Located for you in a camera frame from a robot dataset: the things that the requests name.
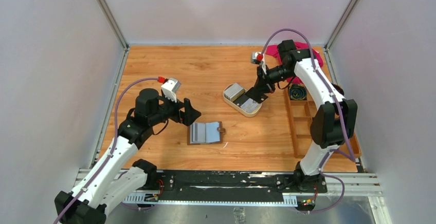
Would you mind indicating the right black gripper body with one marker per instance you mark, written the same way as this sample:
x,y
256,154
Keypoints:
x,y
275,74

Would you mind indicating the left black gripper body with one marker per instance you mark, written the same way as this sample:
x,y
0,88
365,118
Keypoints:
x,y
169,109

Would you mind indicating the silver grey card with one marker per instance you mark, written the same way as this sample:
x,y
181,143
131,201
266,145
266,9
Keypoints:
x,y
198,133

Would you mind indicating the beige oval card tray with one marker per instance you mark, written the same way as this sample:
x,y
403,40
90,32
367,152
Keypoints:
x,y
244,105

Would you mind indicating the brown leather card holder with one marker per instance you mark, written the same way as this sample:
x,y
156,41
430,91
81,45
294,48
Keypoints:
x,y
206,133

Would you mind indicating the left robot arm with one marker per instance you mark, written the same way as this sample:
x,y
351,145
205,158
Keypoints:
x,y
112,161

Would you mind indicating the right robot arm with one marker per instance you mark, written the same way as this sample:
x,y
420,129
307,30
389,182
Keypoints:
x,y
334,122

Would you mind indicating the wooden compartment organizer tray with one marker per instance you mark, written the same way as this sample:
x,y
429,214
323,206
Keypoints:
x,y
301,109

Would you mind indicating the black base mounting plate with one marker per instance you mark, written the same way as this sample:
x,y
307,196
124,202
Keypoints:
x,y
225,186

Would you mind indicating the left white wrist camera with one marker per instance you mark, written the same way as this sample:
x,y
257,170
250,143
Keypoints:
x,y
169,88

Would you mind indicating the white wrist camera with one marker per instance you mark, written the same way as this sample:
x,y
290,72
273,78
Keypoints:
x,y
169,88
258,58

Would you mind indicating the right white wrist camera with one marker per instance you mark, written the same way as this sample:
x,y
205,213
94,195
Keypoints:
x,y
258,58

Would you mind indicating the aluminium rail frame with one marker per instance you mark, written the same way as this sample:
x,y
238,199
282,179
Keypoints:
x,y
341,185

